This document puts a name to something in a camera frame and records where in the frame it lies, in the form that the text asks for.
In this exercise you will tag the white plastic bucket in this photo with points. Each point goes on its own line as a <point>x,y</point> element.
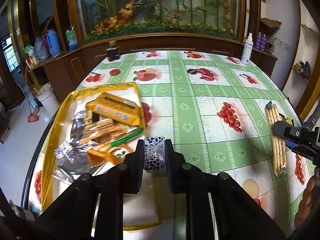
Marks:
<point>48,98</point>

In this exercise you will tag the artificial flower display case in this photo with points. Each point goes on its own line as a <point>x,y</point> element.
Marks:
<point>97,20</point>

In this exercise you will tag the purple bottle pair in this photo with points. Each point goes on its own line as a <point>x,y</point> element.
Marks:
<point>260,43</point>

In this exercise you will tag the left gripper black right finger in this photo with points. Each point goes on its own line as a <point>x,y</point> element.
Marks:
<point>177,169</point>

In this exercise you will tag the orange long biscuit pack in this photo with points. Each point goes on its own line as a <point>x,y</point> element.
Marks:
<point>116,108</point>

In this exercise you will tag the person's right hand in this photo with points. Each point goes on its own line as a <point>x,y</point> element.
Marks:
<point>304,209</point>

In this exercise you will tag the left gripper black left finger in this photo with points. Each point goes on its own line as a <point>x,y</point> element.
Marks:
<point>134,172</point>

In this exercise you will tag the silver foil snack wrapper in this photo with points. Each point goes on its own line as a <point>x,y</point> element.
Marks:
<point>71,156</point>

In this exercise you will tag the white spray bottle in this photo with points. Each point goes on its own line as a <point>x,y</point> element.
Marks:
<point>248,46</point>

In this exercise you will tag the yellow snack tray box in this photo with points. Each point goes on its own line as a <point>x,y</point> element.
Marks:
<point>108,153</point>

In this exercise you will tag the blue thermos jug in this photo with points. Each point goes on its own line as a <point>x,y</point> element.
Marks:
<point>53,42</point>

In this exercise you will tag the small dark glass jar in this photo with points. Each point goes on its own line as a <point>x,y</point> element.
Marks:
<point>112,51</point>

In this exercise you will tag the white blue-patterned candy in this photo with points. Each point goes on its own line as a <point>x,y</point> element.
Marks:
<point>154,154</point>

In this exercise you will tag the green fruit-pattern tablecloth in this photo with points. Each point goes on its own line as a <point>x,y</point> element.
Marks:
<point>212,109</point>

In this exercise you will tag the large orange biscuit pack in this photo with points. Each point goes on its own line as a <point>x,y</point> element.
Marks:
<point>97,126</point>

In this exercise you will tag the grey thermos jug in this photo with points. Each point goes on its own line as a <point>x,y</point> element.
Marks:
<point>40,50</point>

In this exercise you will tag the yellow Weidan cracker pack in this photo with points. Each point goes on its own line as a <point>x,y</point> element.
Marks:
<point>278,143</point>

